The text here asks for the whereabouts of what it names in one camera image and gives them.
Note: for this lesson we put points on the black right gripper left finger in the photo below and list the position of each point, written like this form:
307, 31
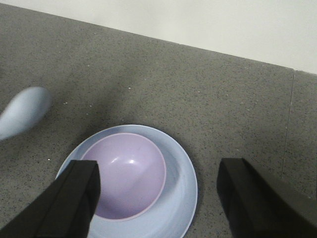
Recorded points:
64, 210

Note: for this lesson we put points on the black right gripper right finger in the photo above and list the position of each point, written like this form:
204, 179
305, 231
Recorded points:
259, 205

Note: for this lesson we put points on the purple plastic bowl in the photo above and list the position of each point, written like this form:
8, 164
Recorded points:
132, 175

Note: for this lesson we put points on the light blue plastic spoon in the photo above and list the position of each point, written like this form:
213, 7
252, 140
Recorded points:
24, 111

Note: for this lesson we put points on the light blue plate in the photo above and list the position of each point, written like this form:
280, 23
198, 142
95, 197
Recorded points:
172, 214

